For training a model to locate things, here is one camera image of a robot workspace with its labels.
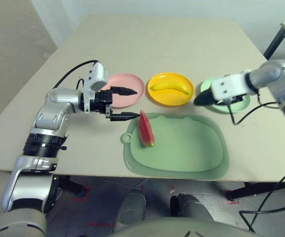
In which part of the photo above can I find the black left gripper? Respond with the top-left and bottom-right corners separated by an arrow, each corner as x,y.
94,86 -> 141,122

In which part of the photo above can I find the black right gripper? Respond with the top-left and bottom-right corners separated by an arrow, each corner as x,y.
217,94 -> 245,105

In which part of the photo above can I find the red watermelon slice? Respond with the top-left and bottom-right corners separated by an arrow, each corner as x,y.
138,110 -> 156,148

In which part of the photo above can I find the yellow banana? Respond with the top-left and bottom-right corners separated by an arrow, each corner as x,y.
150,80 -> 191,96

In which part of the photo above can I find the mint green round plate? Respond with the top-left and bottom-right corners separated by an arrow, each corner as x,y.
200,77 -> 251,114

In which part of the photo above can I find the pink round plate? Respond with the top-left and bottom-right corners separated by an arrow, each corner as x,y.
100,73 -> 145,109

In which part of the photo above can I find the yellow round plate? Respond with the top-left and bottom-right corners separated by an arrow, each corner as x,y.
147,72 -> 195,107

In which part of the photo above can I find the green silicone cutting mat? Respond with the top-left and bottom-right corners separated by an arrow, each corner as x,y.
121,112 -> 230,180

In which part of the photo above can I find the black table foot bar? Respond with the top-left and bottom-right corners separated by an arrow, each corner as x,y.
227,181 -> 285,199
57,175 -> 87,198

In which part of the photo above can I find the grey robot left foot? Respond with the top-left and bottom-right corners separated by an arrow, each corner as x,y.
119,192 -> 147,225

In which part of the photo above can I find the grey robot foot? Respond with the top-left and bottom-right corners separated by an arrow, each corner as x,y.
169,193 -> 214,222
119,192 -> 147,225

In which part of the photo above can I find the grey robot right foot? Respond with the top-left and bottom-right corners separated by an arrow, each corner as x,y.
169,193 -> 214,222

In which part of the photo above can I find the grey-green robot torso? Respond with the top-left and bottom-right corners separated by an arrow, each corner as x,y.
0,208 -> 248,237

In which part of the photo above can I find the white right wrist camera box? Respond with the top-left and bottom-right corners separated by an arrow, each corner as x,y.
210,73 -> 249,101

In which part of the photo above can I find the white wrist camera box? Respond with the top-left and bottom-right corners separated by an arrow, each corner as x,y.
87,61 -> 109,91
210,73 -> 249,101

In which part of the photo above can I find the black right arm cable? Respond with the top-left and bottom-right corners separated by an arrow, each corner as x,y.
227,87 -> 285,233

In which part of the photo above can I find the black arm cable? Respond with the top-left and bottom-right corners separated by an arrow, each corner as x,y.
52,60 -> 101,89
227,87 -> 285,233

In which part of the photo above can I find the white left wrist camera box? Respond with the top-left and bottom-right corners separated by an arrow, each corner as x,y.
87,61 -> 109,91

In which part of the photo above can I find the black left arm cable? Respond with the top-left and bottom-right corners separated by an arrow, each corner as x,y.
52,60 -> 101,89

